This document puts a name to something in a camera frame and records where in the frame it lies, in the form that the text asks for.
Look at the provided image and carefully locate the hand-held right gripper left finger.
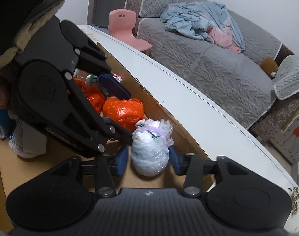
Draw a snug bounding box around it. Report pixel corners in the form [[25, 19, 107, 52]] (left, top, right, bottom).
[[51, 147, 129, 198]]

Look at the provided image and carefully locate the blue sock bundle pink band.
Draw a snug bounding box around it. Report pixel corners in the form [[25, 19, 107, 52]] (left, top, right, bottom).
[[0, 109, 12, 138]]

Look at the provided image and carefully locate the light blue blanket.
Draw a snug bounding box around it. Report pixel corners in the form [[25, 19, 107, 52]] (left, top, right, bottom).
[[160, 1, 246, 54]]

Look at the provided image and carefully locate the flower decorated fridge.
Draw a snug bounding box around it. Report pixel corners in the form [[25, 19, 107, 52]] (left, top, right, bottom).
[[269, 116, 299, 166]]

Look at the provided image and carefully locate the brown cardboard box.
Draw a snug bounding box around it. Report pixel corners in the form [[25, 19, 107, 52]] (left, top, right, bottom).
[[0, 42, 215, 227]]

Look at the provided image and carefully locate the light grey sock bundle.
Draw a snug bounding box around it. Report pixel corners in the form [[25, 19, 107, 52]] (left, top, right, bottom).
[[8, 120, 48, 159]]

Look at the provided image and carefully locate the pink plastic chair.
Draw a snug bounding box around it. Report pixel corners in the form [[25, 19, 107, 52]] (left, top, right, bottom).
[[108, 9, 153, 55]]

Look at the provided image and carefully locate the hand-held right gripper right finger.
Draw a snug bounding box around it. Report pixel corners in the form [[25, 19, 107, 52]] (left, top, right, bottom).
[[168, 144, 241, 199]]

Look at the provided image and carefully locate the grey sofa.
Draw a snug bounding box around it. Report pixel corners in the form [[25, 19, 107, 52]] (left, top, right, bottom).
[[123, 0, 299, 143]]

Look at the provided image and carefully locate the person's black jacket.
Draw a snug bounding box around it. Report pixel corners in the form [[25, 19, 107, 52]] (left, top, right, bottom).
[[0, 0, 89, 62]]

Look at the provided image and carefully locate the cream braided drawstring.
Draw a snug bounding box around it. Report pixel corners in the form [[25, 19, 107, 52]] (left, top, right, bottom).
[[0, 12, 55, 75]]

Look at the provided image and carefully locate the bubble wrap bundle purple band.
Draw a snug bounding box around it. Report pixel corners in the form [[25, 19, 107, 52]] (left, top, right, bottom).
[[130, 119, 174, 178]]

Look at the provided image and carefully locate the grey knitted sofa throw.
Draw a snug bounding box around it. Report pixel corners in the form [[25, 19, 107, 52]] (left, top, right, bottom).
[[273, 54, 299, 100]]

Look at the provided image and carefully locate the grey door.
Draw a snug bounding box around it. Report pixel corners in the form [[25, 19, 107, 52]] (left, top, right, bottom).
[[87, 0, 131, 28]]

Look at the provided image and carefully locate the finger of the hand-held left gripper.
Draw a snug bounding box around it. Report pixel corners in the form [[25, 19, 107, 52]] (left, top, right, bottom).
[[75, 40, 131, 99], [65, 77, 134, 151]]

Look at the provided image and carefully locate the orange plastic bundle green tie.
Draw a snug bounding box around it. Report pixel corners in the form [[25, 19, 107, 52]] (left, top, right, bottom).
[[73, 77, 106, 115]]

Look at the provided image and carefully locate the brown plush toy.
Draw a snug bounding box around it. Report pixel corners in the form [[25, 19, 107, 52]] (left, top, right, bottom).
[[259, 56, 279, 79]]

